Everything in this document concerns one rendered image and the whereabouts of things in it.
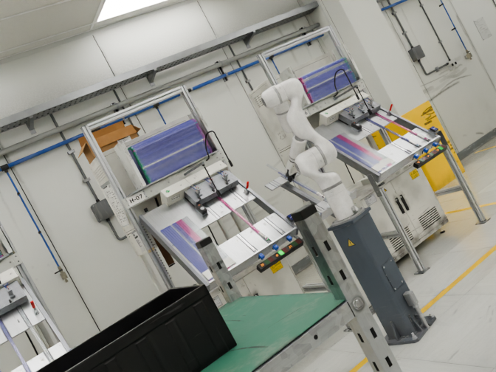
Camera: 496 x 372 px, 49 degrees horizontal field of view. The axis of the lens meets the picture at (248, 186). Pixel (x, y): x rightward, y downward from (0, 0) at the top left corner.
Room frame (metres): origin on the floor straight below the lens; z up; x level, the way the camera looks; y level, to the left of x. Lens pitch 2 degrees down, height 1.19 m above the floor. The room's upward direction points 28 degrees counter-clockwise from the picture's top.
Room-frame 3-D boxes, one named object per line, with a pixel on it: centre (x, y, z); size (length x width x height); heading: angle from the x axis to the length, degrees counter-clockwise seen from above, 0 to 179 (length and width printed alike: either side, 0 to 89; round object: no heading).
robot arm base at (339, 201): (2.90, -0.39, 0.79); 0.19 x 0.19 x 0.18
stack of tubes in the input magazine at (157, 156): (3.64, 0.35, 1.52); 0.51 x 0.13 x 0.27; 118
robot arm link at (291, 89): (2.91, -0.43, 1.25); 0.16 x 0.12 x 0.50; 94
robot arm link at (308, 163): (2.90, -0.36, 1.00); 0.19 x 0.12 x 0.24; 94
